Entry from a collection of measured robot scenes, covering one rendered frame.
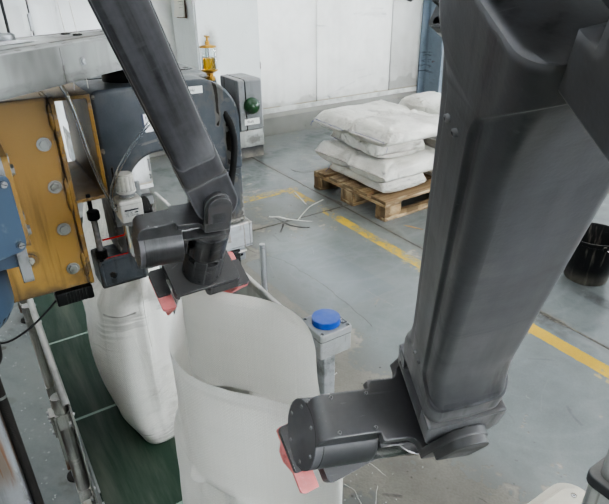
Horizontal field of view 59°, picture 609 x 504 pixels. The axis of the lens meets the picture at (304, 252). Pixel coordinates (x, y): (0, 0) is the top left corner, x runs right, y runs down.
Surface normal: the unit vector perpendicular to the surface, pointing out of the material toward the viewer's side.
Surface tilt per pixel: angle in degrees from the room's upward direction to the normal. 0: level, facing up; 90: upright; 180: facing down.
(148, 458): 0
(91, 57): 90
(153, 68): 103
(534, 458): 0
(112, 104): 90
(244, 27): 90
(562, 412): 0
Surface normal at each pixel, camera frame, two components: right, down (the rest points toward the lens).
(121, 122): 0.54, 0.38
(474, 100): -0.97, 0.25
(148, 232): 0.43, 0.58
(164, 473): -0.01, -0.89
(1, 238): 0.84, 0.24
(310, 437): -0.91, -0.03
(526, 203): 0.17, 0.83
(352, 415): 0.27, -0.58
